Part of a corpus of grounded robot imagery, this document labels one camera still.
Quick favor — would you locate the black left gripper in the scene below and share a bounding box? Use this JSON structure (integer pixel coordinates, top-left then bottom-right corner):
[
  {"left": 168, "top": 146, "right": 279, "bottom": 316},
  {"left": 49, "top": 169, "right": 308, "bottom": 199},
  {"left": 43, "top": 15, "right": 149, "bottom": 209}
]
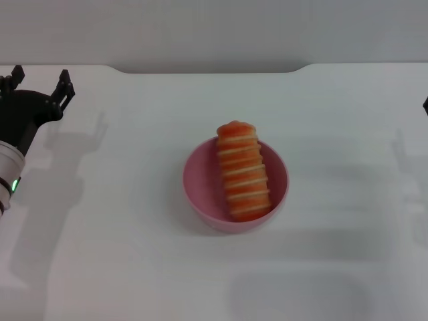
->
[{"left": 0, "top": 64, "right": 76, "bottom": 156}]

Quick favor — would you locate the orange striped bread loaf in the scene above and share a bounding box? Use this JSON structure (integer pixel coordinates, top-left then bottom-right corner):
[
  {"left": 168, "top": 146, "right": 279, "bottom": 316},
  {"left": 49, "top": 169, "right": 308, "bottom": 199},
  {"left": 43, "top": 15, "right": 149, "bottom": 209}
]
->
[{"left": 215, "top": 121, "right": 272, "bottom": 223}]

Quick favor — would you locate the pink plastic bowl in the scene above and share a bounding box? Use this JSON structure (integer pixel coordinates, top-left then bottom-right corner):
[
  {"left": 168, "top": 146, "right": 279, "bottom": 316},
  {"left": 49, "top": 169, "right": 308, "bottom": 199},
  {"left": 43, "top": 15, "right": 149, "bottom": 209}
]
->
[{"left": 183, "top": 135, "right": 290, "bottom": 234}]

